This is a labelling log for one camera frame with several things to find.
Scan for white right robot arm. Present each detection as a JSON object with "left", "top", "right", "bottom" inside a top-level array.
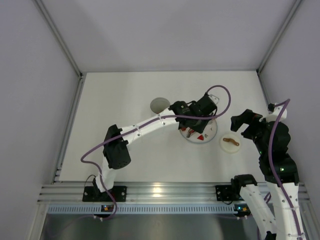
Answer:
[{"left": 230, "top": 107, "right": 305, "bottom": 240}]

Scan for red orange food slices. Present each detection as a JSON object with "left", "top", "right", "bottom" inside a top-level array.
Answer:
[{"left": 180, "top": 127, "right": 195, "bottom": 136}]

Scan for white cylindrical lunch container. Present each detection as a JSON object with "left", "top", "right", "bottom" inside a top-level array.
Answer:
[{"left": 149, "top": 97, "right": 170, "bottom": 114}]

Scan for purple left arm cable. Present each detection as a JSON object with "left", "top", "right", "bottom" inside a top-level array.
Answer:
[{"left": 80, "top": 85, "right": 232, "bottom": 221}]

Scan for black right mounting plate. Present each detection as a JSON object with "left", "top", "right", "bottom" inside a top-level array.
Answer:
[{"left": 215, "top": 184, "right": 243, "bottom": 202}]

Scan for slotted cable duct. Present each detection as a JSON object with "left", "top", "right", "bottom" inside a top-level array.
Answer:
[{"left": 47, "top": 204, "right": 249, "bottom": 215}]

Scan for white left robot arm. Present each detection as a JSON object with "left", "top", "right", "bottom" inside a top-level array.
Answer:
[{"left": 93, "top": 94, "right": 219, "bottom": 194}]

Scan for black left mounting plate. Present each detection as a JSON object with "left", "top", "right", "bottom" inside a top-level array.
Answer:
[{"left": 82, "top": 186, "right": 127, "bottom": 202}]

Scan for white patterned plate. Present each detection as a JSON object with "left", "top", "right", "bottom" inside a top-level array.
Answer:
[{"left": 179, "top": 119, "right": 218, "bottom": 144}]

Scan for black mounting plate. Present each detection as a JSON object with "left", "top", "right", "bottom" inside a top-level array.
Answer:
[
  {"left": 82, "top": 186, "right": 127, "bottom": 202},
  {"left": 215, "top": 184, "right": 243, "bottom": 202}
]

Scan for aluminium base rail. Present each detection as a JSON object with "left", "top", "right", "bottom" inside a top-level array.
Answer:
[{"left": 37, "top": 181, "right": 311, "bottom": 203}]

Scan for metal tongs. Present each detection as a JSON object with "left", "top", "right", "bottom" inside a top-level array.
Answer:
[{"left": 185, "top": 128, "right": 196, "bottom": 139}]

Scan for white round container lid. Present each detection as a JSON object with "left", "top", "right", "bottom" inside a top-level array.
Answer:
[{"left": 219, "top": 133, "right": 242, "bottom": 154}]

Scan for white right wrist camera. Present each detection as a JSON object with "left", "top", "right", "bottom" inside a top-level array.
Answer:
[{"left": 260, "top": 101, "right": 287, "bottom": 122}]

